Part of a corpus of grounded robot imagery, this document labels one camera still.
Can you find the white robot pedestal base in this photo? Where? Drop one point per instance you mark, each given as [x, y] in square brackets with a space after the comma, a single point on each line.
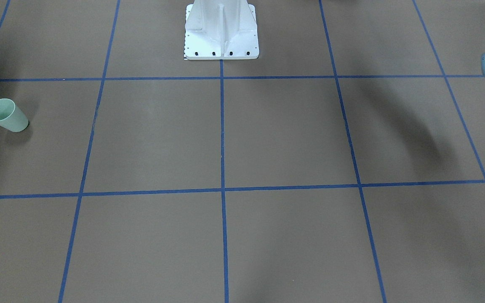
[221, 30]

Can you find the green plastic cup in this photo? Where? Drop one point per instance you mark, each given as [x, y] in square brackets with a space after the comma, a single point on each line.
[11, 117]

